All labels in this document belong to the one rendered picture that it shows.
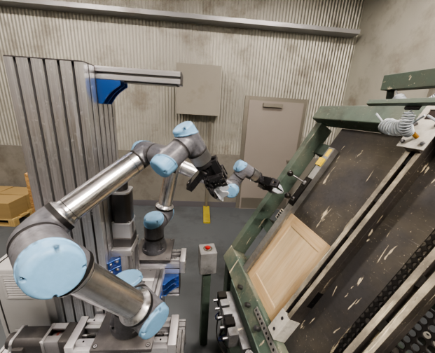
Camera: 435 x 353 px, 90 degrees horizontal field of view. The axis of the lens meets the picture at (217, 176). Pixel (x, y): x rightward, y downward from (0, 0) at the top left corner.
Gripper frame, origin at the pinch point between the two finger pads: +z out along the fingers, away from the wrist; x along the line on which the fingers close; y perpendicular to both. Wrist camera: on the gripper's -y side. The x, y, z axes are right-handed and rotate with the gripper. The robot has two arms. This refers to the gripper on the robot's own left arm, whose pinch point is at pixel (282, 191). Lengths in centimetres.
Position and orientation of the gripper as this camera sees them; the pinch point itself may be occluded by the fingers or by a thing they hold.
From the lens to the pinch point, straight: 141.3
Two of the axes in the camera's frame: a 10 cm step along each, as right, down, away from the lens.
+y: -3.9, 0.0, 9.2
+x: -4.3, 8.8, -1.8
